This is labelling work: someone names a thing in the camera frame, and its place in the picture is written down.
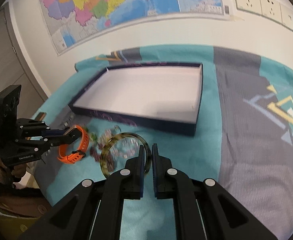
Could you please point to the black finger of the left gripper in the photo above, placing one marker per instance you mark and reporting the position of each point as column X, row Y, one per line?
column 74, row 134

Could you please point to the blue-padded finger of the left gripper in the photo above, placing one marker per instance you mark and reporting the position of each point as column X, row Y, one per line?
column 56, row 132

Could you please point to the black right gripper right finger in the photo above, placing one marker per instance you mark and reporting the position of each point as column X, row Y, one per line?
column 171, row 183

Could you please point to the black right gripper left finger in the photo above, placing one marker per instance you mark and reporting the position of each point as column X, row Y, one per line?
column 126, row 184

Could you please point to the orange smart watch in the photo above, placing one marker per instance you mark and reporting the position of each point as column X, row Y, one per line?
column 70, row 154

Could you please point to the tortoiseshell bangle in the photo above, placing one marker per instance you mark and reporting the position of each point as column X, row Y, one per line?
column 124, row 145

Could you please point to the person's left hand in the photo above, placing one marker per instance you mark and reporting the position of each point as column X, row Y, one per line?
column 18, row 171

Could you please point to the grey door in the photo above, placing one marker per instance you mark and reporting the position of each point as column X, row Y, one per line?
column 14, row 69

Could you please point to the dark blue shallow box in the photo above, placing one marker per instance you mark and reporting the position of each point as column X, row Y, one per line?
column 163, row 96

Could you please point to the teal grey patterned bedsheet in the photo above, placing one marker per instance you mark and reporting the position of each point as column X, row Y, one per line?
column 244, row 132

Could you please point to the colourful wall map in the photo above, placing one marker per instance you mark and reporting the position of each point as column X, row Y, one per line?
column 69, row 22

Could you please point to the white wall socket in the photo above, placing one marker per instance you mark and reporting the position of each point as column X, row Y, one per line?
column 271, row 10
column 251, row 6

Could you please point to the white wall switch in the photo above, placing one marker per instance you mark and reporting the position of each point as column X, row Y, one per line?
column 287, row 17

